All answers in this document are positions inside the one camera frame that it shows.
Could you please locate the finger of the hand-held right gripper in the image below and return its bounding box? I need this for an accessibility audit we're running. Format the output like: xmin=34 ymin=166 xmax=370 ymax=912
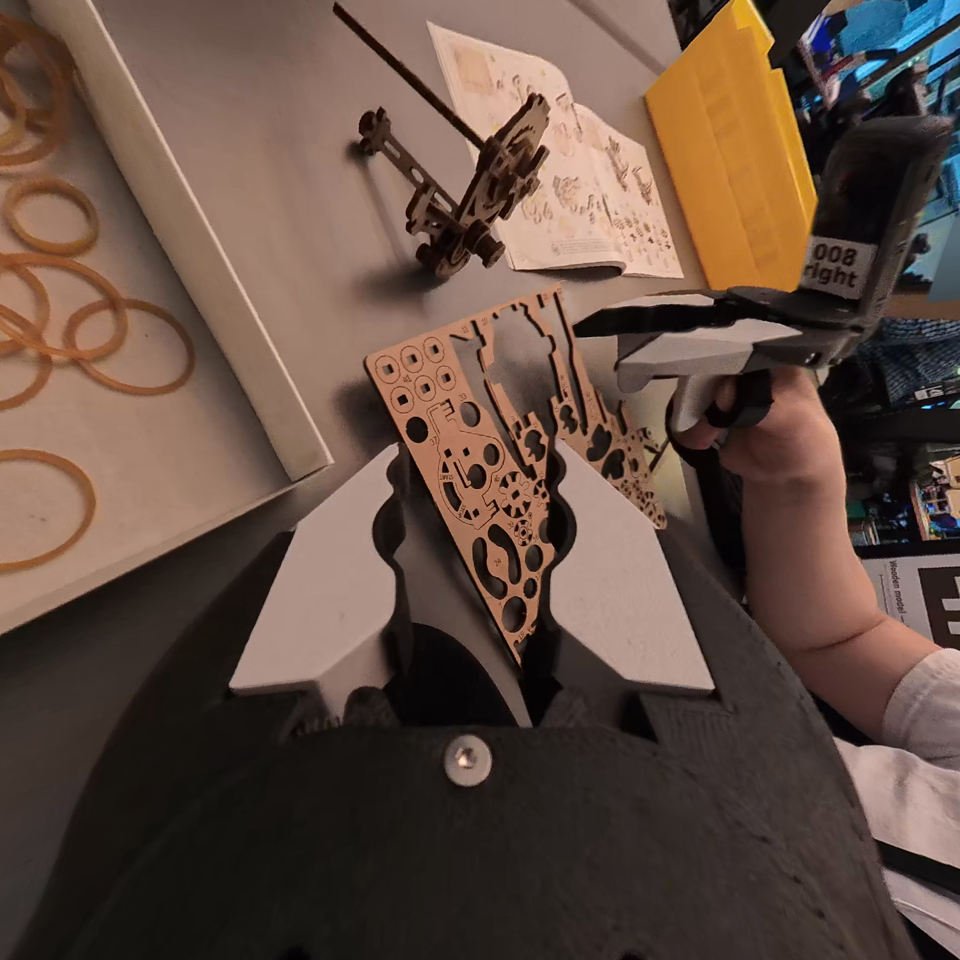
xmin=613 ymin=321 xmax=805 ymax=396
xmin=572 ymin=291 xmax=730 ymax=339

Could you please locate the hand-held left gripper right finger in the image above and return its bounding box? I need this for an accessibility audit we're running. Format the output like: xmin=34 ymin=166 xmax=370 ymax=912
xmin=528 ymin=437 xmax=715 ymax=702

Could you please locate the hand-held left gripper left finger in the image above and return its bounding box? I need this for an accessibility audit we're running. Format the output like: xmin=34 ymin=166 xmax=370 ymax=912
xmin=228 ymin=442 xmax=414 ymax=727

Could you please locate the wooden parts sheet with rings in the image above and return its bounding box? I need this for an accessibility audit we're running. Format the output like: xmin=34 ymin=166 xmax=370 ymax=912
xmin=365 ymin=283 xmax=669 ymax=670

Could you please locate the person's right forearm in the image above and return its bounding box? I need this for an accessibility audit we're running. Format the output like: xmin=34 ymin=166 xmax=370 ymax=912
xmin=738 ymin=472 xmax=946 ymax=744

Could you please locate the dark wooden mechanical model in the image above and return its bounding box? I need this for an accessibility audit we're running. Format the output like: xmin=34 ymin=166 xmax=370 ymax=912
xmin=356 ymin=91 xmax=554 ymax=282

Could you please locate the person's right hand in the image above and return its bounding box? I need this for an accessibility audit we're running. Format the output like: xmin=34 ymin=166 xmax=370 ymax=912
xmin=686 ymin=367 xmax=850 ymax=490

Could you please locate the yellow plastic bin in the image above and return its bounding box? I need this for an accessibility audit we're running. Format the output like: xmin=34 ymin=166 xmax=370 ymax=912
xmin=643 ymin=0 xmax=820 ymax=292

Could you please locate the white shallow tray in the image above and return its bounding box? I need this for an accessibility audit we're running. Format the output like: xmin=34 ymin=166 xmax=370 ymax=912
xmin=0 ymin=0 xmax=335 ymax=639

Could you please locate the printed instruction booklet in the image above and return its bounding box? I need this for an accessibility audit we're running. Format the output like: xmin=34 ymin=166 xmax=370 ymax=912
xmin=426 ymin=21 xmax=685 ymax=280

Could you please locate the black white marker sign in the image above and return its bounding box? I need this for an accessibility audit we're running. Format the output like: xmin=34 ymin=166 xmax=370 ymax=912
xmin=858 ymin=555 xmax=960 ymax=650

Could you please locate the dark wooden rod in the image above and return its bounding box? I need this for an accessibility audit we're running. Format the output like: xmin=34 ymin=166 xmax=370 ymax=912
xmin=332 ymin=0 xmax=489 ymax=145

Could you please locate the pile of rubber bands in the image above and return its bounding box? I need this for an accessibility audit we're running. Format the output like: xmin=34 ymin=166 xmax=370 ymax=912
xmin=0 ymin=11 xmax=198 ymax=575

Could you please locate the black shoulder strap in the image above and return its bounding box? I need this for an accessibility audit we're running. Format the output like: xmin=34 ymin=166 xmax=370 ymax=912
xmin=873 ymin=838 xmax=960 ymax=897

